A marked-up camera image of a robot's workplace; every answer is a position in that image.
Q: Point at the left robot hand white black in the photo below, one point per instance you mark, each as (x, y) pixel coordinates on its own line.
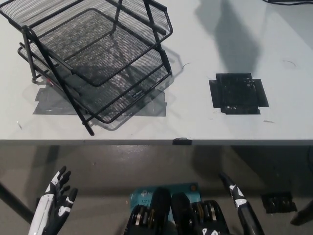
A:
(46, 208)

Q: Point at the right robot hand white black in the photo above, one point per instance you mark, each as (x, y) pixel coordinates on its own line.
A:
(247, 215)

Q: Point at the black mesh file tray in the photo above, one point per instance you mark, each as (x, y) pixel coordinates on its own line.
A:
(117, 102)

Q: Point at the dark table leg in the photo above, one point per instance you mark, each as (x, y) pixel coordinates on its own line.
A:
(14, 203)

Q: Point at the black floor tape patch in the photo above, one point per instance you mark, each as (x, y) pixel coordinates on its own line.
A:
(278, 202)

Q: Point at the brown chair leg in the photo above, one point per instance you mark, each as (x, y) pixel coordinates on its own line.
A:
(303, 215)

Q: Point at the teal cardboard box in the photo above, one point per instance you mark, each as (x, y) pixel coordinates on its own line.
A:
(181, 188)

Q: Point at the grey tape patch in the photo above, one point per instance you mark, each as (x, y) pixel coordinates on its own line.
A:
(49, 109)

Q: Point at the black tape square patch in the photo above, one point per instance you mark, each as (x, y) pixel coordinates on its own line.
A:
(234, 93)

